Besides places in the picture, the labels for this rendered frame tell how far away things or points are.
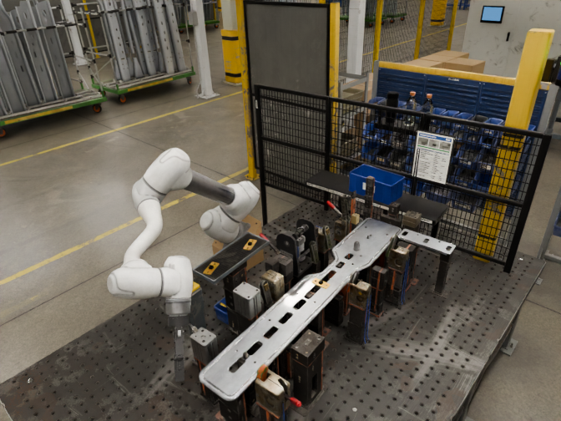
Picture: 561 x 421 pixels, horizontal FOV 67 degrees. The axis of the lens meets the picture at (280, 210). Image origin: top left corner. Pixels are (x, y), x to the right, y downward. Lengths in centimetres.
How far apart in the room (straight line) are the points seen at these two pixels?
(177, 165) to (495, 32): 718
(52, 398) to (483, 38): 794
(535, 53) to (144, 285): 199
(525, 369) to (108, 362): 251
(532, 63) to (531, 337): 192
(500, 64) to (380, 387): 710
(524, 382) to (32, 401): 273
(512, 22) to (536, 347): 598
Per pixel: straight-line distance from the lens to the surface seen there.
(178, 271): 157
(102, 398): 217
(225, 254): 199
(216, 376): 171
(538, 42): 241
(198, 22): 864
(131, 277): 152
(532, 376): 329
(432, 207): 267
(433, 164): 265
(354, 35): 630
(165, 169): 192
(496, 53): 851
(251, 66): 479
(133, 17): 987
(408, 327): 232
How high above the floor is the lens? 232
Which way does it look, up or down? 31 degrees down
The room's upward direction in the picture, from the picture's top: 2 degrees counter-clockwise
